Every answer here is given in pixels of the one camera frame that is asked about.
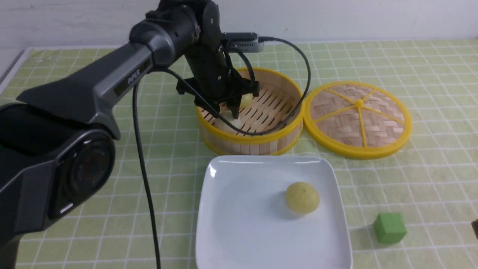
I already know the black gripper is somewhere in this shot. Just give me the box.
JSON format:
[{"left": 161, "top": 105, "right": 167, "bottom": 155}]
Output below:
[{"left": 176, "top": 44, "right": 260, "bottom": 119}]

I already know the pale white steamed bun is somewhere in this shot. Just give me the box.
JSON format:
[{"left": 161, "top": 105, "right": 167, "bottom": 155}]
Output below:
[{"left": 214, "top": 111, "right": 242, "bottom": 135}]

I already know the yellow steamed bun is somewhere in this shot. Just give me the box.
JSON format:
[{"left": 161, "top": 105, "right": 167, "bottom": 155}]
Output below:
[
  {"left": 239, "top": 93, "right": 254, "bottom": 109},
  {"left": 285, "top": 182, "right": 320, "bottom": 214}
]

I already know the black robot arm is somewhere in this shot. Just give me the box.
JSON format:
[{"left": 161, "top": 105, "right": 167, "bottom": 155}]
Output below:
[{"left": 1, "top": 0, "right": 260, "bottom": 269}]

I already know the white square plate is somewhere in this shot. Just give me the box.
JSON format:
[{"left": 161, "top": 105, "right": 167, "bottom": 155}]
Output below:
[{"left": 196, "top": 155, "right": 353, "bottom": 269}]

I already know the yellow-rimmed bamboo steamer basket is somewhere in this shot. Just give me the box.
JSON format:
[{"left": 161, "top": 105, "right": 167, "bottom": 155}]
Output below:
[{"left": 196, "top": 67, "right": 304, "bottom": 155}]

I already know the yellow-rimmed woven steamer lid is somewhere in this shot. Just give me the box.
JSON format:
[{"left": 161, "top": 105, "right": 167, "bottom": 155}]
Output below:
[{"left": 303, "top": 81, "right": 413, "bottom": 160}]

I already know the green cube block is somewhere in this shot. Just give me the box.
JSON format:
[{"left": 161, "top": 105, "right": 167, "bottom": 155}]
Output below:
[{"left": 373, "top": 212, "right": 407, "bottom": 244}]

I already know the green checkered tablecloth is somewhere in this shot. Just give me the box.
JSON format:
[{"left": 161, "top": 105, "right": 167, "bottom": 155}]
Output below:
[{"left": 16, "top": 39, "right": 478, "bottom": 269}]

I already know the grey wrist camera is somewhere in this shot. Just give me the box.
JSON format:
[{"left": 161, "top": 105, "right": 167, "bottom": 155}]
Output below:
[{"left": 221, "top": 32, "right": 264, "bottom": 53}]

